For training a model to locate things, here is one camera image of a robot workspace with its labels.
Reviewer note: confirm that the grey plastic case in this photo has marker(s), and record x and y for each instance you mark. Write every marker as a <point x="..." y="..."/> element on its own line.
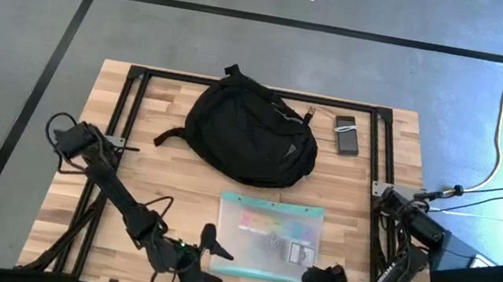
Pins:
<point x="452" y="264"/>

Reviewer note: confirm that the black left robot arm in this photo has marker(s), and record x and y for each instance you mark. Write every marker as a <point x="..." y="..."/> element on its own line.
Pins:
<point x="117" y="190"/>

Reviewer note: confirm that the black backpack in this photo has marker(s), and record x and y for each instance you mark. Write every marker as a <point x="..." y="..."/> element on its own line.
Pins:
<point x="243" y="129"/>

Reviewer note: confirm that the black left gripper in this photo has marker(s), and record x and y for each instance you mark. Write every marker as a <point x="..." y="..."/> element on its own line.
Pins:
<point x="172" y="257"/>

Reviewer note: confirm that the white mesh teal-trimmed pouch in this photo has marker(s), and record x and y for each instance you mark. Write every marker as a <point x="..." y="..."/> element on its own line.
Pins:
<point x="252" y="262"/>

